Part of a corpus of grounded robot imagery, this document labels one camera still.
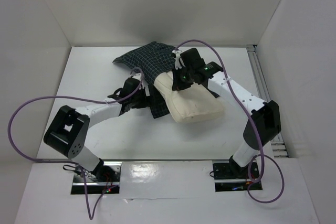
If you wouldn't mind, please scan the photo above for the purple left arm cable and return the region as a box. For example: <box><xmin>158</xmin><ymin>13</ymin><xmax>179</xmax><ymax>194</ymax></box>
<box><xmin>7</xmin><ymin>67</ymin><xmax>144</xmax><ymax>221</ymax></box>

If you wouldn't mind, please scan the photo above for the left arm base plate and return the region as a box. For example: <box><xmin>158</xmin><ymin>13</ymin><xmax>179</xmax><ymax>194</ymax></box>
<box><xmin>63</xmin><ymin>162</ymin><xmax>121</xmax><ymax>195</ymax></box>

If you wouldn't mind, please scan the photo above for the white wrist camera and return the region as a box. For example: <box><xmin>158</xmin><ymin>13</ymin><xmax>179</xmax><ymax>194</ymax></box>
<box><xmin>139</xmin><ymin>84</ymin><xmax>150</xmax><ymax>99</ymax></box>
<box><xmin>172</xmin><ymin>49</ymin><xmax>185</xmax><ymax>70</ymax></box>

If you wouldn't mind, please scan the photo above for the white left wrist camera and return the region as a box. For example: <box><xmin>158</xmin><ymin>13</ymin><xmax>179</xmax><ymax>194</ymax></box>
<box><xmin>139</xmin><ymin>84</ymin><xmax>150</xmax><ymax>99</ymax></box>

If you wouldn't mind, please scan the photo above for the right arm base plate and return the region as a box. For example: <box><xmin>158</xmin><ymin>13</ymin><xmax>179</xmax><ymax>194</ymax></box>
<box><xmin>209</xmin><ymin>161</ymin><xmax>263</xmax><ymax>192</ymax></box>

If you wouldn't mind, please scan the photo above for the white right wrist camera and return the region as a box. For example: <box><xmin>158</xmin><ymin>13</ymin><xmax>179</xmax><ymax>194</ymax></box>
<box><xmin>172</xmin><ymin>49</ymin><xmax>185</xmax><ymax>70</ymax></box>

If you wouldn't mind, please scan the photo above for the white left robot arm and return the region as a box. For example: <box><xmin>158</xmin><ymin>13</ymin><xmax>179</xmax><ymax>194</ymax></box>
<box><xmin>44</xmin><ymin>74</ymin><xmax>149</xmax><ymax>182</ymax></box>

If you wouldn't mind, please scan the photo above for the dark checkered pillowcase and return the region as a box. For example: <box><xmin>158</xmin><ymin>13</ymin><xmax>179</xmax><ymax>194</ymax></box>
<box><xmin>113</xmin><ymin>41</ymin><xmax>175</xmax><ymax>119</ymax></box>

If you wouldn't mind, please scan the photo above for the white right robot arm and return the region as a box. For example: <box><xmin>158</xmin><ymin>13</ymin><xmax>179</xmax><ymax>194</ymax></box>
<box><xmin>172</xmin><ymin>48</ymin><xmax>281</xmax><ymax>178</ymax></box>

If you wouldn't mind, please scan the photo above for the aluminium frame rail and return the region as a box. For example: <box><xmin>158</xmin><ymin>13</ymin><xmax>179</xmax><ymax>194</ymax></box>
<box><xmin>246</xmin><ymin>45</ymin><xmax>289</xmax><ymax>158</ymax></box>

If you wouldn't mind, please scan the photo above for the cream white pillow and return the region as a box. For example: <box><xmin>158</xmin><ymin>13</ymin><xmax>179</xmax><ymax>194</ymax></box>
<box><xmin>154</xmin><ymin>71</ymin><xmax>224</xmax><ymax>123</ymax></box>

